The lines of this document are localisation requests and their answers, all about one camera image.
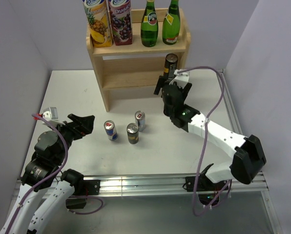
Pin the aluminium side rail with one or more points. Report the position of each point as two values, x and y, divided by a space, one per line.
233 117

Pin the black gold can front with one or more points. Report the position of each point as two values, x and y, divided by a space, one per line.
132 133

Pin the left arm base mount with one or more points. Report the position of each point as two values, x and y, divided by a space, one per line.
83 192

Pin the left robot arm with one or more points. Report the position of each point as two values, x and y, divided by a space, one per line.
29 215

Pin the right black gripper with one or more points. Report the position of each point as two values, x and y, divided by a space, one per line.
159 85

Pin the grape juice carton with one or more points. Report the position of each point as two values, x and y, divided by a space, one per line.
120 20

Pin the blue silver energy drink can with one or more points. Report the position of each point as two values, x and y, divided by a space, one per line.
110 129

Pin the small round green bottle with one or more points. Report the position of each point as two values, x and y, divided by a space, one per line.
149 25

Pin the pineapple juice carton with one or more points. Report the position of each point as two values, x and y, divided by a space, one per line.
97 17

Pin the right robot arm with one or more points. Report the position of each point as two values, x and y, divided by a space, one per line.
246 154

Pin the wooden two-tier shelf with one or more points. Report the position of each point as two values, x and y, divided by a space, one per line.
131 66

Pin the tall green glass bottle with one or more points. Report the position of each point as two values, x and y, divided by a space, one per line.
171 24

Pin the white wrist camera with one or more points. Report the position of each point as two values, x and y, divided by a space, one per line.
181 78
49 114

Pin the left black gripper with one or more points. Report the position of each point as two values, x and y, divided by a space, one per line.
86 124

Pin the aluminium front rail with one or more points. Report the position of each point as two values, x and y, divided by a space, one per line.
163 184

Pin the silver slim can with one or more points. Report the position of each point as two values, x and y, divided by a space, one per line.
140 119

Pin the black gold can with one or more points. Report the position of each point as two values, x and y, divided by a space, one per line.
132 133
170 65

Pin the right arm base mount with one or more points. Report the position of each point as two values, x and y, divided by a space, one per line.
204 185

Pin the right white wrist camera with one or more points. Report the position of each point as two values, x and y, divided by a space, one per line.
181 78

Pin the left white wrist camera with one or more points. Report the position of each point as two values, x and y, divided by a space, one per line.
49 114

